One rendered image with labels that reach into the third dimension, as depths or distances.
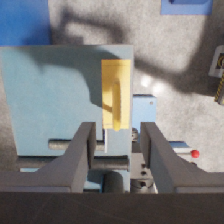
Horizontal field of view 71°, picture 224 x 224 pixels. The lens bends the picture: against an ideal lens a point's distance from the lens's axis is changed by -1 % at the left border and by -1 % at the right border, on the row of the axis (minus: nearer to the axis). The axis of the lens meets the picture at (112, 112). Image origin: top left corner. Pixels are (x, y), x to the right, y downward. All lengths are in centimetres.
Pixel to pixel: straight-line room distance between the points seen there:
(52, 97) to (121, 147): 29
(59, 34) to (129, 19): 63
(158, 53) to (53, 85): 123
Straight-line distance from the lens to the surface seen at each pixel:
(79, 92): 52
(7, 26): 111
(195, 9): 176
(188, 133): 188
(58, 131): 58
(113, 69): 35
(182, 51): 169
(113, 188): 56
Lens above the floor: 156
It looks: 74 degrees down
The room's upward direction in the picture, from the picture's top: 177 degrees counter-clockwise
